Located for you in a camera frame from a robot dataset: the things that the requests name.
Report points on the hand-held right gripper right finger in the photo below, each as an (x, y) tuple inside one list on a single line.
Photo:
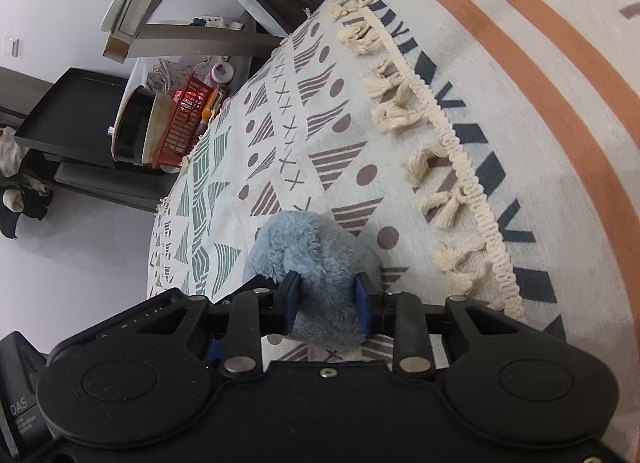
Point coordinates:
[(362, 305)]

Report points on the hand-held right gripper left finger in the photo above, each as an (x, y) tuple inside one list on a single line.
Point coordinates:
[(292, 300)]

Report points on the blue fluffy plush toy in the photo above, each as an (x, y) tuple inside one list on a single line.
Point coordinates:
[(320, 253)]

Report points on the geometric patterned tasselled blanket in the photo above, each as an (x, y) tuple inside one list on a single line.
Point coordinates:
[(340, 113)]

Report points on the hanging dark clothes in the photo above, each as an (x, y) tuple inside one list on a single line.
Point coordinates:
[(25, 193)]

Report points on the orange bottle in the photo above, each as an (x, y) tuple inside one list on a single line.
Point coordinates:
[(211, 110)]

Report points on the red plastic basket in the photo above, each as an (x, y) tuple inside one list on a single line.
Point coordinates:
[(182, 118)]

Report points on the white bowl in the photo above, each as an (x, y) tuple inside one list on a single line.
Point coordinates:
[(157, 128)]

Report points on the pink capped bottle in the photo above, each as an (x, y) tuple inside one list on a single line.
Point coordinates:
[(222, 74)]

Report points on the black flat tray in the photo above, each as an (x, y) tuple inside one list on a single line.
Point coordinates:
[(75, 108)]

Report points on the white wall switch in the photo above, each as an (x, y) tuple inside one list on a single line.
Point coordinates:
[(11, 44)]

